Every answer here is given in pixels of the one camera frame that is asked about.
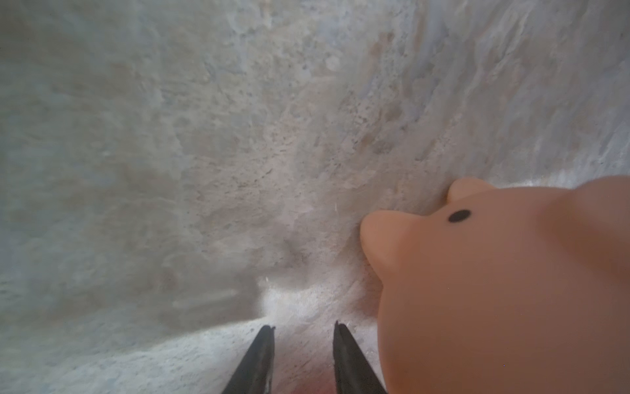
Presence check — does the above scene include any pink piggy bank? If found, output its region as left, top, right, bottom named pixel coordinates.
left=360, top=176, right=629, bottom=393

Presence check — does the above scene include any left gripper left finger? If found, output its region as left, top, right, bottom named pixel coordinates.
left=221, top=325, right=275, bottom=394

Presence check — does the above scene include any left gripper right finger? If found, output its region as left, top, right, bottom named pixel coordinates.
left=333, top=322, right=387, bottom=394

